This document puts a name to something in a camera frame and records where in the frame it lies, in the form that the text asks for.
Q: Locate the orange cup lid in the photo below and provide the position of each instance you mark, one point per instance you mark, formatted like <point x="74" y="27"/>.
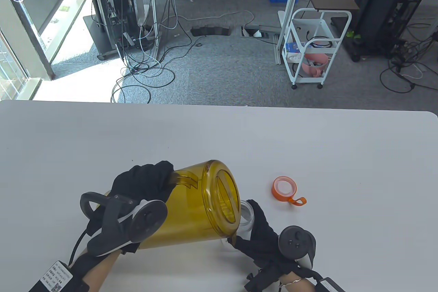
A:
<point x="278" y="195"/>

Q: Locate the black wrist sensor box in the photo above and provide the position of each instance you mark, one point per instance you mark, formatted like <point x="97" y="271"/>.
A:
<point x="330" y="287"/>
<point x="58" y="278"/>

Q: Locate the person's right hand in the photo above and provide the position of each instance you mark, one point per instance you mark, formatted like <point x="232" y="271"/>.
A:
<point x="263" y="247"/>

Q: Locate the black standing desk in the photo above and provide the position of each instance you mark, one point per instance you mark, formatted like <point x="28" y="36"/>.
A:
<point x="376" y="4"/>

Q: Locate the black white left hand controller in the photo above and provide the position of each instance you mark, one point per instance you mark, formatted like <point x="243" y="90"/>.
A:
<point x="147" y="220"/>

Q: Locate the white rolling cart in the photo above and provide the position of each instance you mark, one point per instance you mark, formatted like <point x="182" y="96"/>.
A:
<point x="323" y="28"/>

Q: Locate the open floor outlet box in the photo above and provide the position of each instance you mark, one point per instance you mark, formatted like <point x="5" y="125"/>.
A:
<point x="260" y="30"/>

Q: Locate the grey window frame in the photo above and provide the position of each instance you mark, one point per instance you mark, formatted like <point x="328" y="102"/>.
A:
<point x="30" y="32"/>

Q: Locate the pink plastic object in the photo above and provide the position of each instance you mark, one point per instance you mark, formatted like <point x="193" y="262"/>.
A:
<point x="313" y="69"/>

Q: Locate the person's left forearm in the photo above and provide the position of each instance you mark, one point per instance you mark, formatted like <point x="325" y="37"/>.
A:
<point x="101" y="271"/>

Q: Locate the aluminium frame post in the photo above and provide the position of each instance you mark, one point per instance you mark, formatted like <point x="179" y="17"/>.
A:
<point x="154" y="4"/>
<point x="289" y="1"/>

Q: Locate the small green object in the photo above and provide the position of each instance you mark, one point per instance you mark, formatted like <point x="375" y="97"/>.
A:
<point x="352" y="34"/>

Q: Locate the black white hand controller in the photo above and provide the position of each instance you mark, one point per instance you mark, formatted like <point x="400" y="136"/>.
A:
<point x="296" y="240"/>
<point x="147" y="220"/>

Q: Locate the yellow plastic kettle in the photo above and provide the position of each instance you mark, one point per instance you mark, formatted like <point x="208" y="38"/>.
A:
<point x="195" y="210"/>

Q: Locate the black left wrist sensor box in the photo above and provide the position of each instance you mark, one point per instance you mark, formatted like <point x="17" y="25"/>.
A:
<point x="58" y="278"/>

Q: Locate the person's right forearm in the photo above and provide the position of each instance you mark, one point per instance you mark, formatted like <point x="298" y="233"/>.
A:
<point x="291" y="275"/>

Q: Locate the clear water cup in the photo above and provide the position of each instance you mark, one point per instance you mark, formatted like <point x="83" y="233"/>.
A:
<point x="247" y="218"/>

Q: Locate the black white right hand controller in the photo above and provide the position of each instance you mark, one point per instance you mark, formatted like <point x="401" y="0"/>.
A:
<point x="296" y="240"/>

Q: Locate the black right wrist sensor box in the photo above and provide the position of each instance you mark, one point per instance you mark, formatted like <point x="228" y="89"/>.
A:
<point x="330" y="287"/>

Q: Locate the person's left hand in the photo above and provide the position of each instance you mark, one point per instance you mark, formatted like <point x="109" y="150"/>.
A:
<point x="143" y="182"/>

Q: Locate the blue white packet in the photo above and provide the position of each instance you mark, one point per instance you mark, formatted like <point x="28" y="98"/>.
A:
<point x="294" y="47"/>

